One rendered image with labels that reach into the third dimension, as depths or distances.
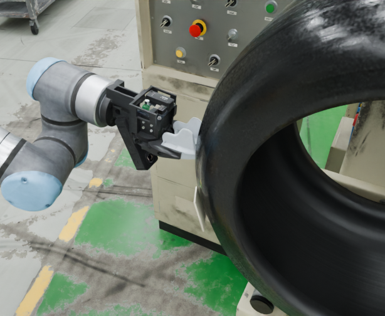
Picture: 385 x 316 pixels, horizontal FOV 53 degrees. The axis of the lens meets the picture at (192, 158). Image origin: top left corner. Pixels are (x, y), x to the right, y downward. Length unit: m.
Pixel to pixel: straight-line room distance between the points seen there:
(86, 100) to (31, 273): 1.39
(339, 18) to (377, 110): 0.47
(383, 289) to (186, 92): 0.90
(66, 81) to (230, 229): 0.39
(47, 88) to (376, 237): 0.70
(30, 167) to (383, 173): 0.72
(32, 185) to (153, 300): 1.19
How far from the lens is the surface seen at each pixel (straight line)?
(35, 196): 0.72
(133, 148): 0.72
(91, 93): 0.71
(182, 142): 0.65
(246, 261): 0.62
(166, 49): 1.42
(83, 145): 0.83
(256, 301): 0.75
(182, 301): 1.79
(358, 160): 0.93
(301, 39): 0.42
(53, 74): 0.76
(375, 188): 0.96
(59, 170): 0.74
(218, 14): 1.28
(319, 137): 2.73
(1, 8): 4.64
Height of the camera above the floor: 1.55
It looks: 40 degrees down
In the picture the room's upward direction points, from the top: straight up
